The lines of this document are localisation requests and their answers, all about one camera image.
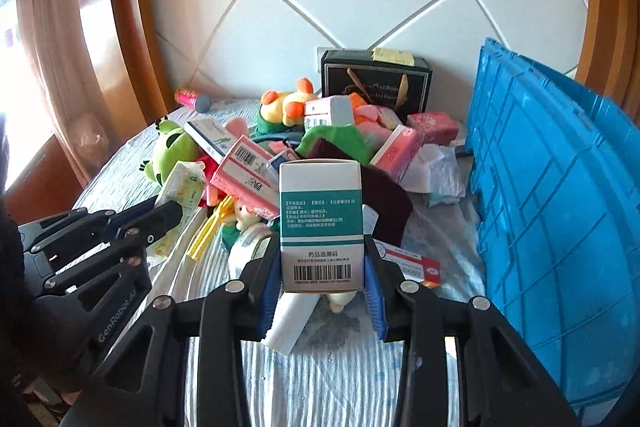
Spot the pink white medicine box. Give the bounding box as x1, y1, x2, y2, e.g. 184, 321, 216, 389
303, 96, 357, 130

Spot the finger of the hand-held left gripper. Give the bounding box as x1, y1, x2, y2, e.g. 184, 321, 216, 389
42, 201, 184, 297
17, 196, 160, 258

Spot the white blue medicine box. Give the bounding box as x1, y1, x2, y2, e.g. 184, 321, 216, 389
184, 119, 237, 158

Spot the wooden headboard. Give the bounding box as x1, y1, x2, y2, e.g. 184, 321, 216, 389
15, 0, 640, 188

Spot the black gift bag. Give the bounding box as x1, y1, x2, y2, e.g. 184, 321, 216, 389
320, 49, 433, 118

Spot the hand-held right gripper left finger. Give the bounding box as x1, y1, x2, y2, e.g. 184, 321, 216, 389
65, 237, 282, 427

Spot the pink tissue pack white label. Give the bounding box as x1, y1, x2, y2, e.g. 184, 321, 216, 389
210, 134, 282, 221

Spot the teal white medicine box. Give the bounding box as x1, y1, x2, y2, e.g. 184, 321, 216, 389
278, 159, 368, 295

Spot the red white medicine box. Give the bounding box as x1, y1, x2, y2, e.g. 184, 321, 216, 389
376, 244, 442, 289

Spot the person's left forearm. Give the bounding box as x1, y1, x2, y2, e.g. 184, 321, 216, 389
0, 207, 93, 413

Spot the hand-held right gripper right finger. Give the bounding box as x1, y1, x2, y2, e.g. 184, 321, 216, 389
365, 237, 586, 427

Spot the pink plush toy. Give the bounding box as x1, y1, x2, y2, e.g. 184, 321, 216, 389
354, 103, 402, 134

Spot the pale green wipes pack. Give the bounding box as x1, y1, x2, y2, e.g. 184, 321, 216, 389
149, 161, 209, 264

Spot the maroon cloth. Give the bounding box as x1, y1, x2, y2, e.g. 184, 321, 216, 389
359, 166, 414, 249

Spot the green plush toy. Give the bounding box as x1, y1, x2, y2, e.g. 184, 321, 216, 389
295, 124, 375, 168

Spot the yellow orange duck plush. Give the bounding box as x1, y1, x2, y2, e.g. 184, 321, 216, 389
256, 78, 321, 138

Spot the small white duck plush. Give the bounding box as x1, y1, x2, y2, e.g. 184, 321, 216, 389
234, 202, 274, 234

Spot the blue plastic crate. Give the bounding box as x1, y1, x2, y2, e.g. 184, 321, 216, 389
465, 38, 640, 413

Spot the yellow paper note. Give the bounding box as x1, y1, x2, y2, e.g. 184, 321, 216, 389
372, 48, 414, 66

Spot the crumpled white plastic bag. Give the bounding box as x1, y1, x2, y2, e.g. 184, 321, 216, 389
404, 144, 469, 208

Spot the plain white box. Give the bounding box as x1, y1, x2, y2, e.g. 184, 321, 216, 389
264, 292, 322, 354

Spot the pink patterned tissue pack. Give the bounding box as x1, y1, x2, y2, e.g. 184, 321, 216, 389
406, 110, 459, 147

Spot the pink bottle grey cap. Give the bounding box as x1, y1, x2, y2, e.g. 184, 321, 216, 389
174, 88, 213, 113

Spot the green frog plush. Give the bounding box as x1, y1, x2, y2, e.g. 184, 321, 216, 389
141, 119, 211, 186

